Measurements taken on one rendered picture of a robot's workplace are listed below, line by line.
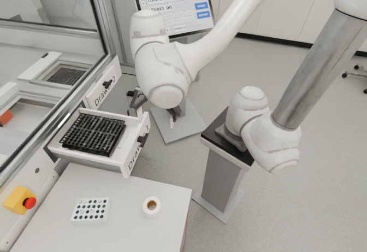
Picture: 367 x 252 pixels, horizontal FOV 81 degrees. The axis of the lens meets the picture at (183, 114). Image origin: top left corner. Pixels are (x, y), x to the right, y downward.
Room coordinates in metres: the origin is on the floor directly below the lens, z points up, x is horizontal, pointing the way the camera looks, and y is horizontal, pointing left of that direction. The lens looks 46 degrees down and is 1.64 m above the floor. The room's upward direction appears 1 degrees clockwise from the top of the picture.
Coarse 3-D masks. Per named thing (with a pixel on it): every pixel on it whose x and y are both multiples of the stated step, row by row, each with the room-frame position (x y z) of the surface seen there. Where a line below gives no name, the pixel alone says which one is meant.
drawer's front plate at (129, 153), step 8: (144, 112) 0.69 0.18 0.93; (144, 120) 0.64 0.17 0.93; (136, 128) 0.59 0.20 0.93; (144, 128) 0.63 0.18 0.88; (136, 136) 0.55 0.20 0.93; (128, 144) 0.51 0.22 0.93; (136, 144) 0.53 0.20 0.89; (128, 152) 0.47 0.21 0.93; (136, 152) 0.52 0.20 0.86; (128, 160) 0.45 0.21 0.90; (120, 168) 0.42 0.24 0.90; (128, 168) 0.44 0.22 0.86; (128, 176) 0.42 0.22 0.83
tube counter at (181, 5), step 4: (168, 4) 1.49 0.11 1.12; (172, 4) 1.49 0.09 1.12; (176, 4) 1.50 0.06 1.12; (180, 4) 1.51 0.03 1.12; (184, 4) 1.52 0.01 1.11; (188, 4) 1.53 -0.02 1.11; (168, 8) 1.47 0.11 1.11; (172, 8) 1.48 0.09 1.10; (176, 8) 1.49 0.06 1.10; (180, 8) 1.50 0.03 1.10; (184, 8) 1.51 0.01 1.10
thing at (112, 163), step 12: (84, 108) 0.74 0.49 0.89; (72, 120) 0.68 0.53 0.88; (132, 120) 0.68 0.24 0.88; (60, 132) 0.59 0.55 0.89; (132, 132) 0.64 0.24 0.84; (48, 144) 0.52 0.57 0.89; (60, 144) 0.56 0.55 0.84; (60, 156) 0.49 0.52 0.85; (72, 156) 0.48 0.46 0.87; (84, 156) 0.47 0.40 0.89; (96, 156) 0.47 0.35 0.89; (120, 156) 0.51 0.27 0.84; (108, 168) 0.45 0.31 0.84
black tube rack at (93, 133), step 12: (84, 120) 0.66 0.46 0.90; (96, 120) 0.66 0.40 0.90; (108, 120) 0.66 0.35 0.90; (120, 120) 0.66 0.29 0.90; (72, 132) 0.59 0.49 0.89; (84, 132) 0.59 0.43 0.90; (96, 132) 0.59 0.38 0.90; (108, 132) 0.62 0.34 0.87; (120, 132) 0.62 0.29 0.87; (72, 144) 0.52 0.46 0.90; (84, 144) 0.52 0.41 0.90; (96, 144) 0.55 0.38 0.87; (108, 156) 0.49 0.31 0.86
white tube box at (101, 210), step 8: (88, 200) 0.33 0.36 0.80; (96, 200) 0.34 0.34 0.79; (104, 200) 0.34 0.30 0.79; (80, 208) 0.30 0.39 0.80; (88, 208) 0.30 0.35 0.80; (96, 208) 0.30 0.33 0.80; (104, 208) 0.30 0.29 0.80; (72, 216) 0.27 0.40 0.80; (80, 216) 0.27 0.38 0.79; (88, 216) 0.27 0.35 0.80; (96, 216) 0.28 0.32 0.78; (104, 216) 0.27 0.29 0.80
